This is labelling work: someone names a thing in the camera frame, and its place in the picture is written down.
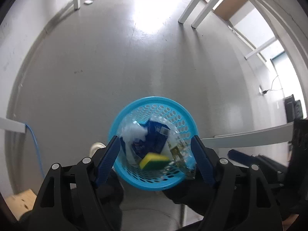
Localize gold foil wrapper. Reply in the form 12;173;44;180
167;137;196;179

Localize yellow green sponge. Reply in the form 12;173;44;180
139;152;171;171

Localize white plastic bag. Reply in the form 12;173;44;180
120;121;148;163

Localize blue snack bag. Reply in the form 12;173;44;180
129;119;170;164

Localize blue mesh trash basket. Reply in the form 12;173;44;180
109;96;198;191

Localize cardboard box on floor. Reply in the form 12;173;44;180
5;189;37;221

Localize black chairs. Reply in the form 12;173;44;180
284;94;303;123

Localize blue cable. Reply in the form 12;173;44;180
23;122;47;178

